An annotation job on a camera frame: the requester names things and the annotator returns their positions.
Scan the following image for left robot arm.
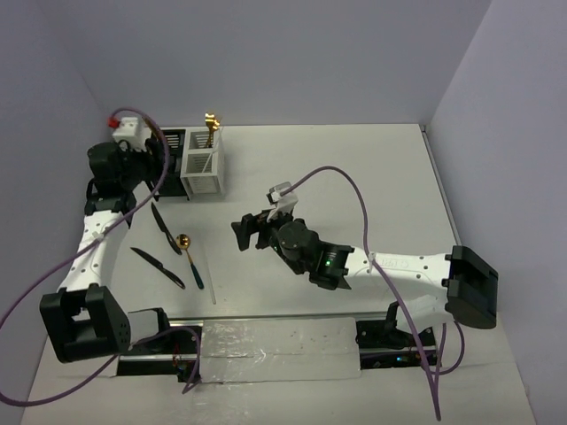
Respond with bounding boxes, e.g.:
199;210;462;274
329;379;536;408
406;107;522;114
40;137;174;363

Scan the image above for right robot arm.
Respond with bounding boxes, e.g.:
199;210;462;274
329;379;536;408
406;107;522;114
231;210;499;346

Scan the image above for black knife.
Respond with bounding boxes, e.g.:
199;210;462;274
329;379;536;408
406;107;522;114
130;247;186;290
151;203;182;255

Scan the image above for gold knife green handle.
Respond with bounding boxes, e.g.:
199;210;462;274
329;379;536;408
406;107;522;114
145;119;165;140

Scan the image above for purple cable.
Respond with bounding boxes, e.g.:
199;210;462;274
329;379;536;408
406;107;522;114
283;166;465;421
0;106;203;406

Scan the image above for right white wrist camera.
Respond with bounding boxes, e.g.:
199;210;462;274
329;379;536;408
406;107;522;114
267;182;299;222

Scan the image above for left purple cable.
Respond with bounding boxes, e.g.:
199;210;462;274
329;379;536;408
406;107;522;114
0;106;203;406

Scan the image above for gold fork green handle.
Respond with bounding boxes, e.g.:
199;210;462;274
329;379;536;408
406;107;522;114
205;112;217;149
206;113;220;148

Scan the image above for gold spoon green handle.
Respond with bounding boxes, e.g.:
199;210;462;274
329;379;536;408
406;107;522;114
175;234;205;290

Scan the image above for black knife upper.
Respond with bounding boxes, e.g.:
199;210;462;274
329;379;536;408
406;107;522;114
151;203;182;255

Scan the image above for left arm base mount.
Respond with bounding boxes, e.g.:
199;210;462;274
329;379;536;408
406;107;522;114
116;326;201;383

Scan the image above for white utensil caddy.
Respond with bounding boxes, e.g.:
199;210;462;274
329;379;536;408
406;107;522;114
180;129;225;200

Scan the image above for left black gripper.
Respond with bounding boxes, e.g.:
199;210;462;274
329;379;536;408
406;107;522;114
115;140;174;189

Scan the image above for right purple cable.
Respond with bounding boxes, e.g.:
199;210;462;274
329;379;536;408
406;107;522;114
283;166;465;421

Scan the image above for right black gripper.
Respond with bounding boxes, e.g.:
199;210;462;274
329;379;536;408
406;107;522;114
231;205;306;275

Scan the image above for black utensil caddy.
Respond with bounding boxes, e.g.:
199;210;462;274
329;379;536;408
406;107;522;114
154;128;188;202

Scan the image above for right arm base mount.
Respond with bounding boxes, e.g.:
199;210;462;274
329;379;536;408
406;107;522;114
356;320;421;370

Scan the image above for black knife lower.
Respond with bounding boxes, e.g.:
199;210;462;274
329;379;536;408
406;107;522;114
130;247;186;290

